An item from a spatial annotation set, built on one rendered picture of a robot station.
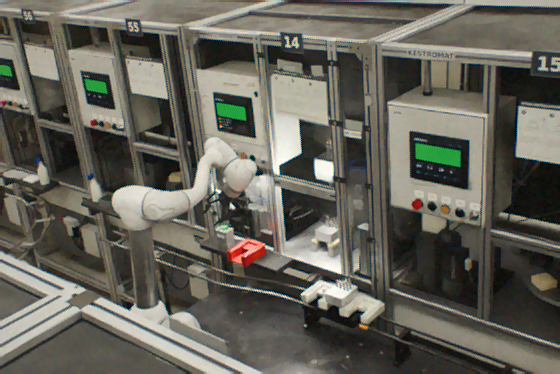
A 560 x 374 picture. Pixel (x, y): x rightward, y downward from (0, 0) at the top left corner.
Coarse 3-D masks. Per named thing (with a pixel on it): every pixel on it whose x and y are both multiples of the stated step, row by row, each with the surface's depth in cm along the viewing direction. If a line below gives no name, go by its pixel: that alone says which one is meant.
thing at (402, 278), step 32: (416, 64) 277; (448, 64) 269; (480, 64) 261; (448, 96) 274; (480, 96) 265; (512, 96) 257; (544, 96) 250; (512, 128) 262; (544, 128) 254; (512, 160) 266; (544, 160) 258; (512, 192) 271; (544, 192) 263; (416, 224) 306; (448, 224) 295; (512, 224) 276; (544, 224) 268; (416, 256) 312; (448, 256) 301; (416, 288) 319; (448, 288) 307
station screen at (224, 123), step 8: (216, 104) 351; (232, 104) 344; (240, 104) 340; (216, 112) 353; (224, 120) 352; (232, 120) 348; (240, 120) 344; (224, 128) 354; (232, 128) 350; (240, 128) 346
